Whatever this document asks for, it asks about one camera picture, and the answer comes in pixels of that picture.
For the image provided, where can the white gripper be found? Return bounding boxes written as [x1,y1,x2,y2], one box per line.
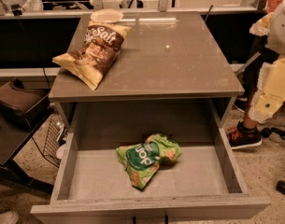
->
[249,56,285,121]

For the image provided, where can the green rice chip bag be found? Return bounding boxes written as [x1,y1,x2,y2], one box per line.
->
[116,133,182,189]

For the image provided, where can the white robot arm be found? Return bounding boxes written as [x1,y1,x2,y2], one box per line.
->
[249,0,285,122]

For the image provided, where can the grey cabinet with counter top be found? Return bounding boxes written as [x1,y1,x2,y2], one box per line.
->
[48,11,246,151]

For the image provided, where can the open grey top drawer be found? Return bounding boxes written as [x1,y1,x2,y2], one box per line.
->
[31,99,270,224]

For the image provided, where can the yellow brown salt chip bag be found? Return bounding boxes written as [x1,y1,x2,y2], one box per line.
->
[52,21,132,91]

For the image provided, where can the brown black bag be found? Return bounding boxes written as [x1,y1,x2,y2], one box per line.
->
[0,78,50,131]

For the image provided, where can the person leg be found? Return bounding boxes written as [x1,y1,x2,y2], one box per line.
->
[243,35,267,130]

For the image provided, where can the black orange sneaker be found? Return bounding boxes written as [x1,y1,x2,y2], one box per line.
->
[227,122,262,149]

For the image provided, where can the black chair base caster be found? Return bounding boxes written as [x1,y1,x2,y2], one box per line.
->
[260,126,285,196]

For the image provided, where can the white paper bowl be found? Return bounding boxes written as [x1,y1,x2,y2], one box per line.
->
[91,8,123,23]

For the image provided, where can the dark side table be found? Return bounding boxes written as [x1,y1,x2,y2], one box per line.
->
[0,107,53,194]

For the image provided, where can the white shoe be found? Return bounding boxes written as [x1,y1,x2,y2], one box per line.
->
[0,211,19,224]

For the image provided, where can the black wire basket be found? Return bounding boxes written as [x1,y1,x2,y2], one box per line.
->
[42,115,65,167]

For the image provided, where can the long white shelf rail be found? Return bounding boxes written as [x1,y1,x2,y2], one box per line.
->
[0,7,267,21]

